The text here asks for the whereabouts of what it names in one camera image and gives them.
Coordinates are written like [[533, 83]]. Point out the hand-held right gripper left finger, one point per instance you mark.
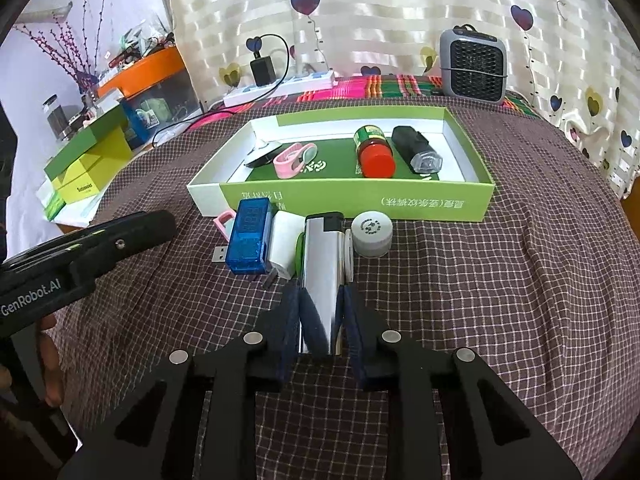
[[287, 325]]

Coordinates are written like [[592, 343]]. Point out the white power strip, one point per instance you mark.
[[300, 82]]

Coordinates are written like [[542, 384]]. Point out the white paper sheets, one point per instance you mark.
[[82, 212]]

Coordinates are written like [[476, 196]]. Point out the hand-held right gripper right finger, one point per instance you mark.
[[352, 330]]

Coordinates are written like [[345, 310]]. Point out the green spool with white flange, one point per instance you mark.
[[348, 255]]

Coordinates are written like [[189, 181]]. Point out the colourful striped blanket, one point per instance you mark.
[[390, 85]]

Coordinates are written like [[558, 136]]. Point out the brown bottle with red cap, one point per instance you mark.
[[377, 157]]

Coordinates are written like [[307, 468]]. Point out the silver lighter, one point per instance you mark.
[[320, 270]]

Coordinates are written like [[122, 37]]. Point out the white wall rail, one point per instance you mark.
[[45, 14]]

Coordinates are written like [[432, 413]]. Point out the blue and white carton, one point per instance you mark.
[[142, 120]]

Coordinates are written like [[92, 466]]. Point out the pink clip with grey pad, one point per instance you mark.
[[290, 165]]

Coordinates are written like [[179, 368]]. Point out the wooden furniture panel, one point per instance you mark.
[[632, 210]]

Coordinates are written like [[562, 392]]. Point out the black charger plug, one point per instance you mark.
[[262, 71]]

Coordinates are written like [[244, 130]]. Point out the purple flower branches vase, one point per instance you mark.
[[75, 60]]

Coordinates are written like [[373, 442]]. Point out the grey portable heater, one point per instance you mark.
[[475, 67]]

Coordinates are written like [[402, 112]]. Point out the glass jar with dark lid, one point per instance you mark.
[[54, 117]]

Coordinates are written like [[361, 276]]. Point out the person's left hand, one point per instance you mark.
[[52, 360]]

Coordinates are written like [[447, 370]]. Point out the clear bin with orange lid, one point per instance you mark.
[[145, 67]]

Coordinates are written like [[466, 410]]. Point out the yellow box with green lid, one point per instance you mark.
[[90, 160]]

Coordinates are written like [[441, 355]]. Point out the green and white cardboard box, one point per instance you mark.
[[440, 205]]

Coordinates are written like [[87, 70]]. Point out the cream curtain with heart print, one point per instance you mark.
[[400, 10]]

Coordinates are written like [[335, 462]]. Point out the blue translucent usb tester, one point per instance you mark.
[[247, 240]]

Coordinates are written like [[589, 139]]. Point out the black device with clear end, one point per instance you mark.
[[410, 142]]

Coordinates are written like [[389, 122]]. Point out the small green and white box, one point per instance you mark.
[[54, 207]]

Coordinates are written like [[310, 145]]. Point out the small white round jar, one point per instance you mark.
[[372, 232]]

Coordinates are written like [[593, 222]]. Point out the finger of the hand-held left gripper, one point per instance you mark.
[[150, 222], [130, 247]]

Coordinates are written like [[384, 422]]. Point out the pile of assorted small packets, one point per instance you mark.
[[130, 52]]

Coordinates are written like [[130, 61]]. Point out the white plug adapter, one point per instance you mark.
[[285, 230]]

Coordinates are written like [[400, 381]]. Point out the grey mouse-shaped plastic piece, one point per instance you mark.
[[265, 155]]

